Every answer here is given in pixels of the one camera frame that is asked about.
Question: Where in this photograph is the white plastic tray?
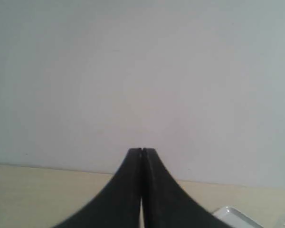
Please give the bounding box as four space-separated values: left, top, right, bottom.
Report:
212 206 263 228

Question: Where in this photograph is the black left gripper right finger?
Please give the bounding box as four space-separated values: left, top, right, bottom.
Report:
141 148 229 228

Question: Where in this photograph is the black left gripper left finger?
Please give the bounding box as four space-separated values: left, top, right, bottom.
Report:
55 148 142 228

